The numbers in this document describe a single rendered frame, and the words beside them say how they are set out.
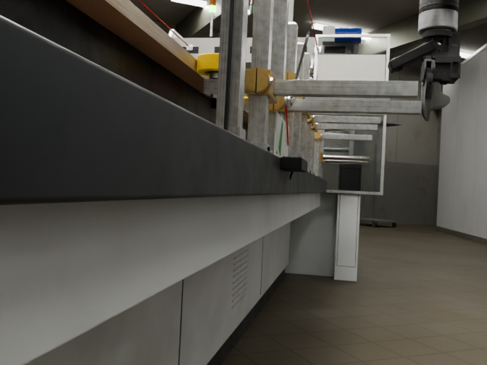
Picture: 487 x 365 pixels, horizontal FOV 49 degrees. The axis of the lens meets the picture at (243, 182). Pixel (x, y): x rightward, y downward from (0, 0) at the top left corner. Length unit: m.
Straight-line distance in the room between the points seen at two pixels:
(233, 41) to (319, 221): 3.22
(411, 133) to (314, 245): 8.10
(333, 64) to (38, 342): 3.66
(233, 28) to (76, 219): 0.51
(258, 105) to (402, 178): 10.67
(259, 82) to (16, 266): 0.78
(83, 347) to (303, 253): 3.23
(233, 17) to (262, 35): 0.26
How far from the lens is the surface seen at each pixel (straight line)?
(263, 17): 1.11
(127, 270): 0.48
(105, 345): 0.95
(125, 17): 0.83
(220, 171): 0.61
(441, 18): 1.38
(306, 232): 3.99
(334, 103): 1.35
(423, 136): 12.11
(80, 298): 0.40
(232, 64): 0.82
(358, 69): 3.92
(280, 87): 1.11
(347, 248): 3.87
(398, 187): 11.61
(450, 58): 1.37
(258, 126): 1.06
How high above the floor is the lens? 0.63
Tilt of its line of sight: level
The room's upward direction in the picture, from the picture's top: 3 degrees clockwise
